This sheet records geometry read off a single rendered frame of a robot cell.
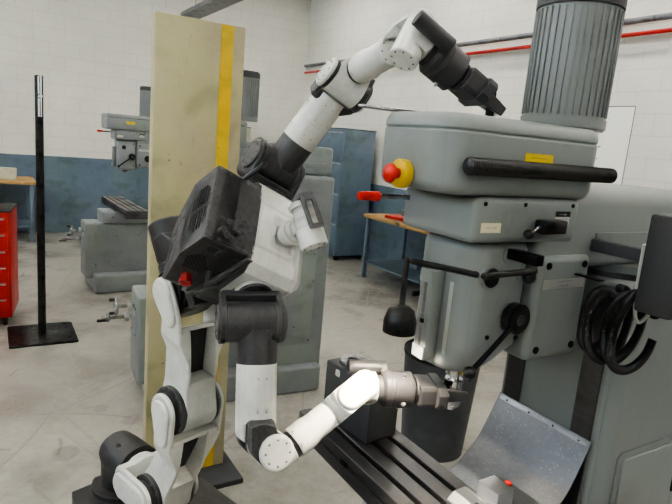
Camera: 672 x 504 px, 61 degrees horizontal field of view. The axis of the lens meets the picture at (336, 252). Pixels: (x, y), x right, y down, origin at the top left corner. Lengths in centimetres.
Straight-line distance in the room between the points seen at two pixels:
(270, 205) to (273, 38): 971
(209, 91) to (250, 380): 181
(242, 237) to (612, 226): 91
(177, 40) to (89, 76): 731
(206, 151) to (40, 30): 740
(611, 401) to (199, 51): 218
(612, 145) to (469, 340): 501
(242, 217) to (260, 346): 30
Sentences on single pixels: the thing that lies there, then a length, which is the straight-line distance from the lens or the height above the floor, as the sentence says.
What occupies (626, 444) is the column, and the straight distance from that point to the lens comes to 178.
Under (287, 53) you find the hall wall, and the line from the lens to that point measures 1113.
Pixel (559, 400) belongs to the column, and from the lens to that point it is 174.
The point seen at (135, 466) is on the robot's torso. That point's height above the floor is 73.
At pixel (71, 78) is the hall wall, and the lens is 1003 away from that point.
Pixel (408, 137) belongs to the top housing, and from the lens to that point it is 121.
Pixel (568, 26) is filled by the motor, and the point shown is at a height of 211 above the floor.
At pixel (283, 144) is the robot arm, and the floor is 179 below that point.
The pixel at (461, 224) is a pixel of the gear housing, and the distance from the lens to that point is 122.
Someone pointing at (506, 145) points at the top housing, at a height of 184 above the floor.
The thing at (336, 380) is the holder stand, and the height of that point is 108.
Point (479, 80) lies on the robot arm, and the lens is 130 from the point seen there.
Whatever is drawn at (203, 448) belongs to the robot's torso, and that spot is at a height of 87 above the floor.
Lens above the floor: 182
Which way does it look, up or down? 11 degrees down
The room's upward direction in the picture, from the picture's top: 5 degrees clockwise
